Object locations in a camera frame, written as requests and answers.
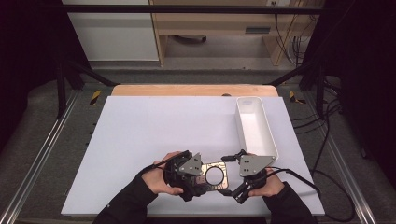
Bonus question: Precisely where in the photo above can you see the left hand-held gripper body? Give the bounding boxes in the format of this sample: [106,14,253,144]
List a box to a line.
[163,149,210,203]

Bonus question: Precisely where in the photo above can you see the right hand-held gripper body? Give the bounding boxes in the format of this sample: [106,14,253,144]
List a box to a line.
[237,148,277,191]

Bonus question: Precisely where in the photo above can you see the metal bracket part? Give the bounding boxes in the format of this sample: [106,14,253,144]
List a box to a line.
[199,161,230,192]

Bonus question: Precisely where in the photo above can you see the person's right hand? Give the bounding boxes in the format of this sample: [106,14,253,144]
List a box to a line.
[247,167,286,198]

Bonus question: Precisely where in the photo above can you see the person's left hand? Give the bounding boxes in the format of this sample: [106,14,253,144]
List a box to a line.
[141,151,185,196]

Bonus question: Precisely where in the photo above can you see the white oblong plastic tray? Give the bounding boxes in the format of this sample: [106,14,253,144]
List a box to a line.
[234,96,280,162]

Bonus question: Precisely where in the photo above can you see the white table board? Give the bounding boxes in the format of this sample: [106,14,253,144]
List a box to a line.
[60,95,325,217]

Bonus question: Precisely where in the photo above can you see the wooden table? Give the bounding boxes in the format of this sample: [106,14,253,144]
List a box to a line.
[111,83,279,97]

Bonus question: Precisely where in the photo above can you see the yellow black floor tape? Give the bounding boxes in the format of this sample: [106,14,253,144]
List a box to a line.
[289,91,306,105]
[89,90,103,106]

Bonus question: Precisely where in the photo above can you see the grey desk label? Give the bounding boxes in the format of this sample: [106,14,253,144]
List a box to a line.
[245,26,271,35]

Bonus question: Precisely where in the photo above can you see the light wooden desk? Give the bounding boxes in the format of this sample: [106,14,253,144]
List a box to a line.
[148,0,325,67]

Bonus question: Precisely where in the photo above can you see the black curtain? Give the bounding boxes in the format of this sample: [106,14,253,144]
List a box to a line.
[303,0,396,188]
[0,0,92,150]

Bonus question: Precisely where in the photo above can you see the white cabinet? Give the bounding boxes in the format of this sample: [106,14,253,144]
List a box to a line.
[61,0,160,62]

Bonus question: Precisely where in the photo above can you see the left hand-held gripper cable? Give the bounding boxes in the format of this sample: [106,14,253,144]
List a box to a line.
[136,149,191,177]

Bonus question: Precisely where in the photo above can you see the hand-held gripper cable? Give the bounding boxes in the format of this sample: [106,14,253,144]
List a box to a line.
[264,167,357,223]
[136,149,191,177]

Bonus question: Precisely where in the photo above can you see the right hand-held gripper cable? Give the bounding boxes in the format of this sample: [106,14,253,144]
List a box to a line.
[264,167,357,223]

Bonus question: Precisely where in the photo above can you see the black floor cables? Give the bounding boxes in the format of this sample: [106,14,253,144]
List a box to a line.
[292,77,344,134]

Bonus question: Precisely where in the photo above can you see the aluminium floor rail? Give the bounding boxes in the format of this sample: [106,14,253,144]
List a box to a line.
[0,90,80,224]
[303,92,377,224]

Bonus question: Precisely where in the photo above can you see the black frame post with brace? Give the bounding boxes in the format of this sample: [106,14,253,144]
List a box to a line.
[264,59,326,119]
[55,59,120,119]

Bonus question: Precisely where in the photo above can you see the hanging cables bundle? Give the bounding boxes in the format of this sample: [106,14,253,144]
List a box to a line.
[274,12,317,67]

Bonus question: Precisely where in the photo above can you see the black frame crossbar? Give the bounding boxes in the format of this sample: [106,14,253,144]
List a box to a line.
[40,4,331,15]

